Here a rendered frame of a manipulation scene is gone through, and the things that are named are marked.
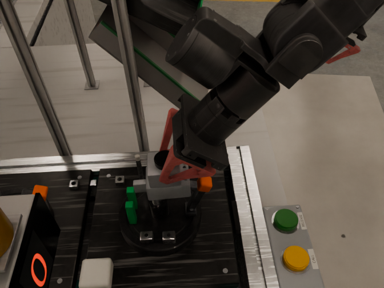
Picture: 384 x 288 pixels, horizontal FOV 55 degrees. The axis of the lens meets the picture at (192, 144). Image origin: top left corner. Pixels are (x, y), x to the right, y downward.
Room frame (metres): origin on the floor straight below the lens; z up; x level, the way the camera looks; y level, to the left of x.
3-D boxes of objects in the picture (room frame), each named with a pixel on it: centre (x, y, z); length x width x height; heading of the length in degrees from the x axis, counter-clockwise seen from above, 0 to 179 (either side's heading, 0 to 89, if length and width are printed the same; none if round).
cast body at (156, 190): (0.33, 0.05, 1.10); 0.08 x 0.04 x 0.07; 93
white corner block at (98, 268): (0.24, 0.15, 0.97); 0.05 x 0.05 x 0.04; 2
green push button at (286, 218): (0.33, -0.16, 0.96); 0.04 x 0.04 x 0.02
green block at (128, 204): (0.32, 0.10, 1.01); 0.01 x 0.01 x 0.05; 2
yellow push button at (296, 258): (0.26, -0.16, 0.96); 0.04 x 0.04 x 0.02
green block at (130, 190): (0.35, 0.10, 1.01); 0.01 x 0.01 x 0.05; 2
